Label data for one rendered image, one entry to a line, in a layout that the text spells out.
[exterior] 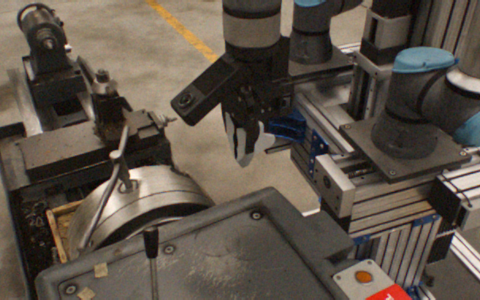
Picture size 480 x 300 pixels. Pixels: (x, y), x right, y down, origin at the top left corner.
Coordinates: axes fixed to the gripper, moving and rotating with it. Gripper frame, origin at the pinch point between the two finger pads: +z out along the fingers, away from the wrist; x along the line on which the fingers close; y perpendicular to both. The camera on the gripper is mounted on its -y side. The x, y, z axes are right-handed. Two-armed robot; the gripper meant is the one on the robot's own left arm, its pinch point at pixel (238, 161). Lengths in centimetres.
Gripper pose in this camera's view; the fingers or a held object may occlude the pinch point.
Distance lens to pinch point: 74.8
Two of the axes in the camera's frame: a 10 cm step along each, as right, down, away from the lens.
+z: 0.0, 7.9, 6.1
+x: -5.0, -5.3, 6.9
